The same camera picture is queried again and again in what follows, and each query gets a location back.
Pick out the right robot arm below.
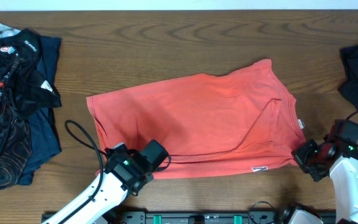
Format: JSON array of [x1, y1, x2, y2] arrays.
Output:
[[291, 119, 358, 223]]

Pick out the red printed t-shirt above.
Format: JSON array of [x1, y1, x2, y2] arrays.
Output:
[[86, 59, 305, 179]]

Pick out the black orange patterned shirt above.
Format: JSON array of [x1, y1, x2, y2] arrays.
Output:
[[0, 23, 62, 190]]

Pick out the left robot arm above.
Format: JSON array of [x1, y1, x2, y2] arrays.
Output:
[[44, 140, 167, 224]]

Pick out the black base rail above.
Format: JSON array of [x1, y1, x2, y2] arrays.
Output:
[[40, 211, 337, 224]]

